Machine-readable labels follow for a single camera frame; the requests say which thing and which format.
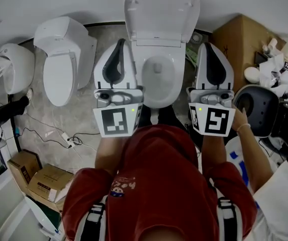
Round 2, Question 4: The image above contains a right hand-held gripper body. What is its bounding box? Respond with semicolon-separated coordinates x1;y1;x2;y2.
185;86;236;137

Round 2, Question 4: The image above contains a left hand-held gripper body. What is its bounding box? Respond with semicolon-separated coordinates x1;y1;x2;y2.
92;86;145;138

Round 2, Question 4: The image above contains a white toilet seat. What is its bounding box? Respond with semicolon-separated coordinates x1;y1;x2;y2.
131;39;186;109

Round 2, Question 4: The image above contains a person's right forearm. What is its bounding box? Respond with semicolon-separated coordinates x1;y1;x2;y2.
201;133;228;172

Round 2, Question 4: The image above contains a person's left forearm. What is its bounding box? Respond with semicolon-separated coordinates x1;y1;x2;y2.
94;134;127;177

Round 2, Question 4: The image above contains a white toilet bowl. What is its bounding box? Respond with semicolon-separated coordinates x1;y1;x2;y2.
131;39;186;125

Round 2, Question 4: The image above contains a white toilet with closed lid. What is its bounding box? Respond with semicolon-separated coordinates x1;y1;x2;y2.
33;16;98;107

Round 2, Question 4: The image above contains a white toilet lid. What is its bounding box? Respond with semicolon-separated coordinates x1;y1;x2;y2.
124;0;201;48

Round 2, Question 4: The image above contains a white round toilet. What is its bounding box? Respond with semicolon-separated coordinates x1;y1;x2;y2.
0;43;36;95

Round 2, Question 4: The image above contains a green packet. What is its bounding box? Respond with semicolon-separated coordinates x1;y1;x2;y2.
185;45;198;65

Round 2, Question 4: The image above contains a white round ball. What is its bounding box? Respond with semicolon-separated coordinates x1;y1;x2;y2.
243;66;260;85

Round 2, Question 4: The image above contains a person's left leg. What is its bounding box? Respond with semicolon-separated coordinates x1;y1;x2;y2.
137;104;153;128

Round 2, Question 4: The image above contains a person's leg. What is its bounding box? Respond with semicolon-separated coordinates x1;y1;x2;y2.
157;104;189;136
0;95;31;138
137;104;153;128

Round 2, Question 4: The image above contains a large cardboard box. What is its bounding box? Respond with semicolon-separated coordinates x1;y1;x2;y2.
211;14;286;94

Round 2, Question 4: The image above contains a white round floor drain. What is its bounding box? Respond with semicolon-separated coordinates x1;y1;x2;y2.
190;32;204;44

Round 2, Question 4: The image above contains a person's right leg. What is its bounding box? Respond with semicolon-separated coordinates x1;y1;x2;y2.
157;104;189;136

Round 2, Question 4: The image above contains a pile of white paper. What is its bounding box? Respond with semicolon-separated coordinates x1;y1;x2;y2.
258;37;288;96

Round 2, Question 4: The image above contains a white power strip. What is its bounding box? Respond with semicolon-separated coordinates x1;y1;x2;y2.
60;131;76;149

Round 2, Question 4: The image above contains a person's red shirt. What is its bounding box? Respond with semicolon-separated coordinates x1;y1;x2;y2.
61;124;258;241

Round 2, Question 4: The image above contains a cardboard box with white label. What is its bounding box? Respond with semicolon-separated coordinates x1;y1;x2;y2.
27;163;74;203

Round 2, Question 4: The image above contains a small cardboard box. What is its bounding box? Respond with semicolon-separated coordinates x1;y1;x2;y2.
7;149;43;186

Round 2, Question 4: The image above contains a white curved panel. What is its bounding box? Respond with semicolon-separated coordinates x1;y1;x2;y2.
24;196;59;236

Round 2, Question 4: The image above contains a black cable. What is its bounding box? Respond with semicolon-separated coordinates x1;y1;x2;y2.
15;126;102;150

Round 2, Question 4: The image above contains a black and white harness strap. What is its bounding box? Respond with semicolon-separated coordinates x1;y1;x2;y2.
216;196;239;241
81;195;109;241

